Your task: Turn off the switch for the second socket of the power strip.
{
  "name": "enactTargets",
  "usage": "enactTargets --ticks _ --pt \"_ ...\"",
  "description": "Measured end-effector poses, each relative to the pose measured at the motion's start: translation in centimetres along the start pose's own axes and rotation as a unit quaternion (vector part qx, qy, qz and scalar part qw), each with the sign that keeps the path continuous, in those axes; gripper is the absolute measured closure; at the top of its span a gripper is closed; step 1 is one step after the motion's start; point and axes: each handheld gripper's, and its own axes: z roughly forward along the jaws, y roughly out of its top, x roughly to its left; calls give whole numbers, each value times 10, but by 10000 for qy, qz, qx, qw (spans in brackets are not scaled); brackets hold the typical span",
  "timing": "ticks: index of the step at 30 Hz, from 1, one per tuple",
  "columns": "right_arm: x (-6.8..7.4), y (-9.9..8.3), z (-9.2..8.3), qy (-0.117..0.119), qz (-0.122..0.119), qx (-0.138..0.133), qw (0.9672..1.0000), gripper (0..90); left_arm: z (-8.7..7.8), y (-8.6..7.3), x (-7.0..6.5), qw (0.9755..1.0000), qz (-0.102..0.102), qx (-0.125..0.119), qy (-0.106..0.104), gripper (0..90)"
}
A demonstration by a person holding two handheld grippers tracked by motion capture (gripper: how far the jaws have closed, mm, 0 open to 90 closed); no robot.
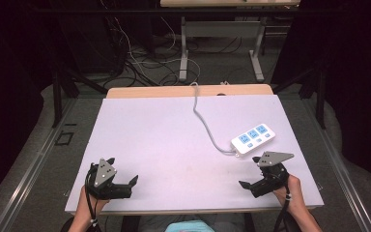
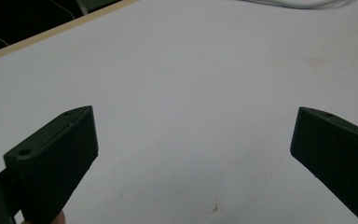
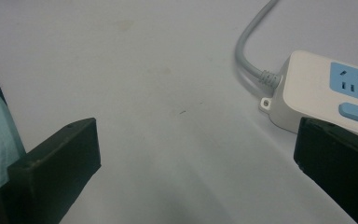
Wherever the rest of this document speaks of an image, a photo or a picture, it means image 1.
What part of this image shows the person's right hand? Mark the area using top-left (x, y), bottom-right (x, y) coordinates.
top-left (272, 174), bottom-right (304, 215)

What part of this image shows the grey power strip cable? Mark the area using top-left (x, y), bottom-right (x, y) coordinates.
top-left (189, 81), bottom-right (240, 157)

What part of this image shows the black metal stand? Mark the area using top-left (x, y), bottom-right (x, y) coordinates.
top-left (271, 57), bottom-right (328, 131)
top-left (49, 57), bottom-right (109, 130)

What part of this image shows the black floor socket frame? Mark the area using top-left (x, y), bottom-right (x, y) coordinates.
top-left (54, 130), bottom-right (75, 147)

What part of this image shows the white power strip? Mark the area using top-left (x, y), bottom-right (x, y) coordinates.
top-left (230, 123), bottom-right (276, 159)

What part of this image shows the person's left hand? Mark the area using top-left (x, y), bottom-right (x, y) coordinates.
top-left (76, 185), bottom-right (111, 224)

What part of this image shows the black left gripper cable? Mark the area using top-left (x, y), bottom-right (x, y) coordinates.
top-left (84, 163), bottom-right (100, 232)

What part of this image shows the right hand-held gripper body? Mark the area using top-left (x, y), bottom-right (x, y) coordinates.
top-left (250, 151), bottom-right (295, 199)

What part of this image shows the wooden table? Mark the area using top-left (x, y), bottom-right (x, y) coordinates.
top-left (105, 83), bottom-right (275, 100)

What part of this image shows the tangle of floor cables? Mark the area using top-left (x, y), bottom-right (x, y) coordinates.
top-left (98, 0), bottom-right (249, 88)

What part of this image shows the white table mat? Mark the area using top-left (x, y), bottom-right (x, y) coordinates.
top-left (64, 94), bottom-right (325, 216)

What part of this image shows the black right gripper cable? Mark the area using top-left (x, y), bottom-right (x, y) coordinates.
top-left (271, 185), bottom-right (294, 232)

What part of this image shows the person's teal clothing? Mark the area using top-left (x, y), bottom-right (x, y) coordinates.
top-left (163, 219), bottom-right (216, 232)

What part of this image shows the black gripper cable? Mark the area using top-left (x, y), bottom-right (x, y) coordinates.
top-left (271, 185), bottom-right (294, 232)
top-left (84, 163), bottom-right (100, 232)

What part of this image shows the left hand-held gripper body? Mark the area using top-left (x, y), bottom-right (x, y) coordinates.
top-left (85, 158), bottom-right (133, 201)

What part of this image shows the white-legged background table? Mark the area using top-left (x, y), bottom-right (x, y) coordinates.
top-left (158, 0), bottom-right (301, 83)

